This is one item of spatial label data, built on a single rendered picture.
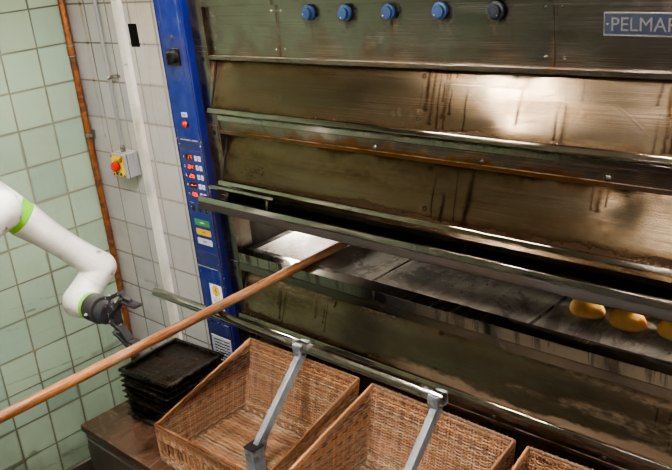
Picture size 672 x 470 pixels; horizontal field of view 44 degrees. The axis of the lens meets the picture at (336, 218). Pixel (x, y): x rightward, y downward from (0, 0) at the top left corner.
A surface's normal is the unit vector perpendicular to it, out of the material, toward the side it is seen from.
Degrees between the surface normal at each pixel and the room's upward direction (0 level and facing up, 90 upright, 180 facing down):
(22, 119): 90
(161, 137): 90
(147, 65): 90
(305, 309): 70
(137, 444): 0
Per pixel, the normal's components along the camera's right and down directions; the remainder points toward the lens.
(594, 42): -0.70, 0.30
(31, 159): 0.72, 0.16
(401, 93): -0.67, -0.04
